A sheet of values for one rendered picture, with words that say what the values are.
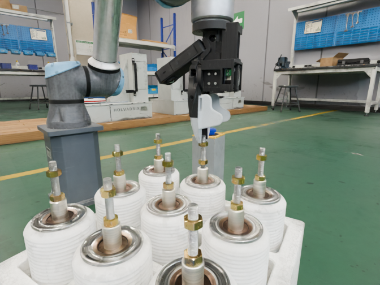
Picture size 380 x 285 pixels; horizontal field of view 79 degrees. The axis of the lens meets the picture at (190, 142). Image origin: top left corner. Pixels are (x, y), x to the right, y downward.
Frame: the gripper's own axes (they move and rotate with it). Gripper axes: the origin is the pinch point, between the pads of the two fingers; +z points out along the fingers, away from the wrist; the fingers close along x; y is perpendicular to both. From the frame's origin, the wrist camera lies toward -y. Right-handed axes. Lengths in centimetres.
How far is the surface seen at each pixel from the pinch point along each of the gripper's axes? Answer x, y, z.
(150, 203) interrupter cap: -13.1, -3.7, 9.8
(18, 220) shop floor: -2, -65, 35
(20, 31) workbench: 298, -522, -119
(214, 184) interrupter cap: -1.1, 3.6, 9.8
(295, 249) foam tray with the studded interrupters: -5.2, 19.4, 17.1
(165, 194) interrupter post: -12.9, -0.9, 7.6
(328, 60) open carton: 439, 66, -52
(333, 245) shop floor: 27, 31, 35
